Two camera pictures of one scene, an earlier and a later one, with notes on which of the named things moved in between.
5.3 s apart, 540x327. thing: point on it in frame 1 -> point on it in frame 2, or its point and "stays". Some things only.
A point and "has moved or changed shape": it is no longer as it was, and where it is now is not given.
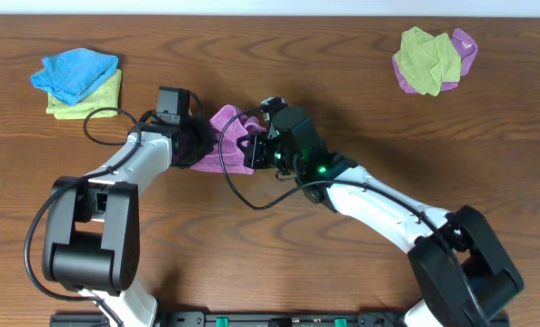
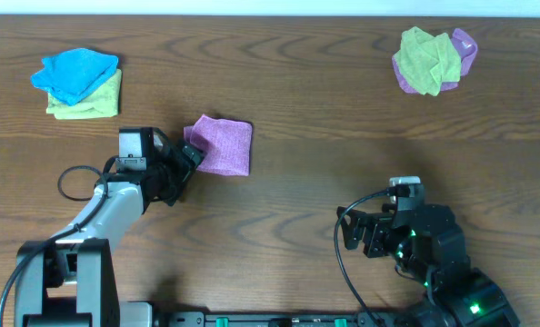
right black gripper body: x=266 y=154 -> x=382 y=240
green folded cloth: x=106 y=96 stays
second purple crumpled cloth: x=404 y=81 stays
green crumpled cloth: x=425 y=62 stays
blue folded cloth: x=75 y=74 stays
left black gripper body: x=202 y=146 -> x=179 y=160
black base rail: x=242 y=319 stays
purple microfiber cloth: x=233 y=156 has moved or changed shape
